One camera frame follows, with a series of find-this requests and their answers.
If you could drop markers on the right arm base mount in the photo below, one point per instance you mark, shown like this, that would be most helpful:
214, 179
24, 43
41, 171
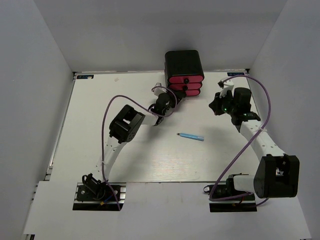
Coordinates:
226, 199

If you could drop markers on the pink bottom drawer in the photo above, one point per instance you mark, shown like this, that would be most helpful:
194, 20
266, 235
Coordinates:
191, 93

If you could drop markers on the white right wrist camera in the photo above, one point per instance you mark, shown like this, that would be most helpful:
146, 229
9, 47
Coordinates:
226, 85

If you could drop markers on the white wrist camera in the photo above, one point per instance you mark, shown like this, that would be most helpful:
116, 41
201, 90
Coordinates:
226, 85
158, 89

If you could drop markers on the blue label right corner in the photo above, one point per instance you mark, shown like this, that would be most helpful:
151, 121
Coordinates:
232, 74

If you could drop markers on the blue label left corner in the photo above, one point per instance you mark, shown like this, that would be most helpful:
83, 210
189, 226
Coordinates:
85, 77

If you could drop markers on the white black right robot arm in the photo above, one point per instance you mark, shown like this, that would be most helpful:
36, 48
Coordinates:
277, 174

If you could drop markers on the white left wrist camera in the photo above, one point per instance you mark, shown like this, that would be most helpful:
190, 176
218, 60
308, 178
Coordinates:
158, 89

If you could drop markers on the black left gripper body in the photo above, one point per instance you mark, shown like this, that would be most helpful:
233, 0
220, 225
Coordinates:
171, 104

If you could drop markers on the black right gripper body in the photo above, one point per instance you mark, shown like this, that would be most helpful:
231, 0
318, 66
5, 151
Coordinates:
228, 106

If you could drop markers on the black drawer cabinet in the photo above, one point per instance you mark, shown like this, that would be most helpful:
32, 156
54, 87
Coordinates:
182, 63

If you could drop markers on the light blue marker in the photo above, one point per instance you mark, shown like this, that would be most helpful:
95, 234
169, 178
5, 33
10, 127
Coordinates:
191, 136

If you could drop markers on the pink top drawer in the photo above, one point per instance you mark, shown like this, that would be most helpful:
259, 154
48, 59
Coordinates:
185, 79

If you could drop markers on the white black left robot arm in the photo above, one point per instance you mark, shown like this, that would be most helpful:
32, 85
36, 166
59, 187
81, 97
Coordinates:
123, 129

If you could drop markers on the blue label corner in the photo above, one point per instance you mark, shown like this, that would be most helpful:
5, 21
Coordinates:
232, 74
85, 77

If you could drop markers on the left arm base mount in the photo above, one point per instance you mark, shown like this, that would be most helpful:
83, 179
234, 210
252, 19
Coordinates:
95, 195

